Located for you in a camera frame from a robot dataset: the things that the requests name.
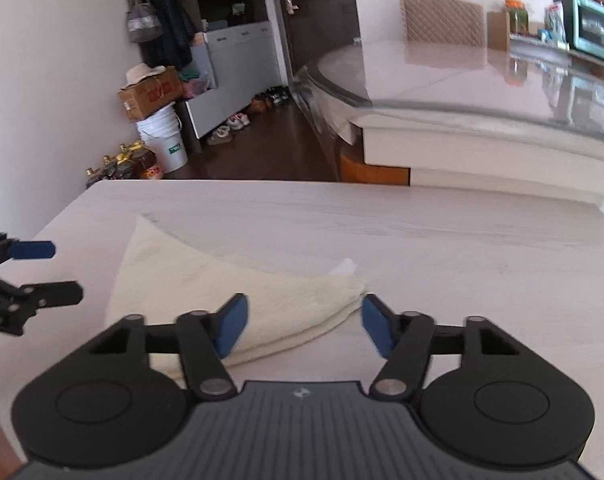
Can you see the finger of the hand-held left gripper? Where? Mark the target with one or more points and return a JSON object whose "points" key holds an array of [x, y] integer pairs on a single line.
{"points": [[31, 250], [56, 294]]}

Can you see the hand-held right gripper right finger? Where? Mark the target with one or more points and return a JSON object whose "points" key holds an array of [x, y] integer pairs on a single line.
{"points": [[377, 325]]}

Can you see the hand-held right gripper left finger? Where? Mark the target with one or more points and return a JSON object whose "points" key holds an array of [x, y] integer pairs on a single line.
{"points": [[229, 325]]}

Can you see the cream towel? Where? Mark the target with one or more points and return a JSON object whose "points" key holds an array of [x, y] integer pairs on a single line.
{"points": [[191, 280]]}

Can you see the cluster of cooking oil bottles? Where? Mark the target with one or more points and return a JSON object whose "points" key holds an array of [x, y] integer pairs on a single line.
{"points": [[126, 167]]}

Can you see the orange wooden stool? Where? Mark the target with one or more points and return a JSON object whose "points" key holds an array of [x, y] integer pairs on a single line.
{"points": [[372, 170]]}

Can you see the white plastic bucket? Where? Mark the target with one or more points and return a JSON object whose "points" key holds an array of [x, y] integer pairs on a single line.
{"points": [[164, 140]]}

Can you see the brown cardboard box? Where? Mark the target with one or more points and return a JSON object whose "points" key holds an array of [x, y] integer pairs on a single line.
{"points": [[151, 95]]}

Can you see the row of shoes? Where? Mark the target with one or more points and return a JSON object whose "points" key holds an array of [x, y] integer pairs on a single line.
{"points": [[236, 121]]}

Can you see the straw hat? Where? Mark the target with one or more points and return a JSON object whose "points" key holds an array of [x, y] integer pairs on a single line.
{"points": [[141, 74]]}

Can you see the pink cloth pile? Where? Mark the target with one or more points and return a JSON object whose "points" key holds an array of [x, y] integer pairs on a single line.
{"points": [[196, 84]]}

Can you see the grey hanging bag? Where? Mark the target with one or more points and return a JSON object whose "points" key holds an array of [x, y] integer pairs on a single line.
{"points": [[144, 22]]}

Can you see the white glass-topped dining table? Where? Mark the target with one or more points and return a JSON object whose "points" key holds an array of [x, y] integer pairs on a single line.
{"points": [[432, 75]]}

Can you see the dark hanging jacket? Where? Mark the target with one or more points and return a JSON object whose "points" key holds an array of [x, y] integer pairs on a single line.
{"points": [[171, 25]]}

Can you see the grey white hallway cabinet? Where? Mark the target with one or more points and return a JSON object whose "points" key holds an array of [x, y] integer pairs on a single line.
{"points": [[242, 60]]}

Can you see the small plain cardboard box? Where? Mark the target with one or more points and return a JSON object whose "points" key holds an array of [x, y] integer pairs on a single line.
{"points": [[498, 30]]}

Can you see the dark wooden door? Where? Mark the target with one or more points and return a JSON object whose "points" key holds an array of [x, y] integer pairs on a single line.
{"points": [[322, 10]]}

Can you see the jar with orange lid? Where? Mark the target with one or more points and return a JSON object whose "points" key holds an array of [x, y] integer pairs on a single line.
{"points": [[517, 17]]}

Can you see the white snack bag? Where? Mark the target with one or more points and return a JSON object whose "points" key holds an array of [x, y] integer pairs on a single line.
{"points": [[556, 22]]}

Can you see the teal toaster oven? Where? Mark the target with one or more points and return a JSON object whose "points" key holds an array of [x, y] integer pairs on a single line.
{"points": [[594, 30]]}

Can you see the small picture frame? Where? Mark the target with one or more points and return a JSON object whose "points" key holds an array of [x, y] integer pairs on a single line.
{"points": [[239, 8]]}

